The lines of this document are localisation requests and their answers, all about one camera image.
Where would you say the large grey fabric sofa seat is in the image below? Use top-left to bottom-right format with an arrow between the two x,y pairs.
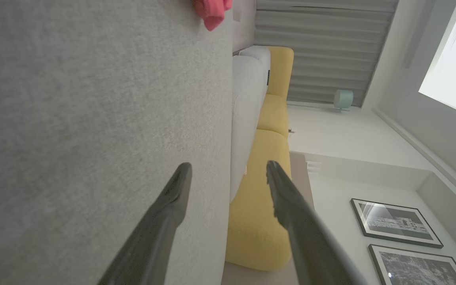
0,0 -> 234,285

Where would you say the yellow cushion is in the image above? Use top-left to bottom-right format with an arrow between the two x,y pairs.
225,46 -> 295,272

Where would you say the light grey sofa cushion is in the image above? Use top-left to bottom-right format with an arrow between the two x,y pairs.
230,46 -> 271,202

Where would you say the mint green round lamp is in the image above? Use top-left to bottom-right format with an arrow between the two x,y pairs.
333,89 -> 354,112

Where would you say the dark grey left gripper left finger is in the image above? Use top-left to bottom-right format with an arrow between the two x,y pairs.
97,162 -> 193,285

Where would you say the grey pleated curtain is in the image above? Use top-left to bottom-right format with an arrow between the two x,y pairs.
254,0 -> 399,107

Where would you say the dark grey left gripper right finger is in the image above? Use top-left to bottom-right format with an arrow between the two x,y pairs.
266,160 -> 367,285

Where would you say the red Bulls 23 jersey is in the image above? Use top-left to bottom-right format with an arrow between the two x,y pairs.
192,0 -> 233,31

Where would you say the black framed monochrome picture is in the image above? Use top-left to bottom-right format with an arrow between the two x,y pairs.
368,244 -> 456,285
350,198 -> 444,249

